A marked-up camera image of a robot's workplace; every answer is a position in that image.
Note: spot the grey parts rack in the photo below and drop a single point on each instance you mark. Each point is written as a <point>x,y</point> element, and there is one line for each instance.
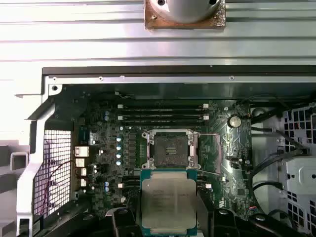
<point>7,146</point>

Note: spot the brown square base plate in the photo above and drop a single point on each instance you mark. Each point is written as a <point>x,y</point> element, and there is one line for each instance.
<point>150,22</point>

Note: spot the silver rear port block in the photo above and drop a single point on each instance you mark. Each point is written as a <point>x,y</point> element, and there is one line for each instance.
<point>81,151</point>

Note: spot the metal drive cage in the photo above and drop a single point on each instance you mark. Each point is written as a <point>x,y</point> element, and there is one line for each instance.
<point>300,172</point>

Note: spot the silver CPU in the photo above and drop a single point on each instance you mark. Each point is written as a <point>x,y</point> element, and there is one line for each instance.
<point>169,205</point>

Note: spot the CPU socket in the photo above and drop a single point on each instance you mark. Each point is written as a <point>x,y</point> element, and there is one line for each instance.
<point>170,148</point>

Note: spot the round coin battery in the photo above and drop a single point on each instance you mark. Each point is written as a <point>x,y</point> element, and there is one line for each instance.
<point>234,121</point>

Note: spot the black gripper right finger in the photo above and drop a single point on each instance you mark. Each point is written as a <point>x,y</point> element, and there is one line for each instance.
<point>247,229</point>

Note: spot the black PC case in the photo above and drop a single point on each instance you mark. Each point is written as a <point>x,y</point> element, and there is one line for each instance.
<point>172,84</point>

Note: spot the green motherboard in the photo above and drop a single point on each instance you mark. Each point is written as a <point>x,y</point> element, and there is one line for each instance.
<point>232,140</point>

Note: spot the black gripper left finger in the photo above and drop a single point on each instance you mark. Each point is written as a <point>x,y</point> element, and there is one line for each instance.
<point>123,227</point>

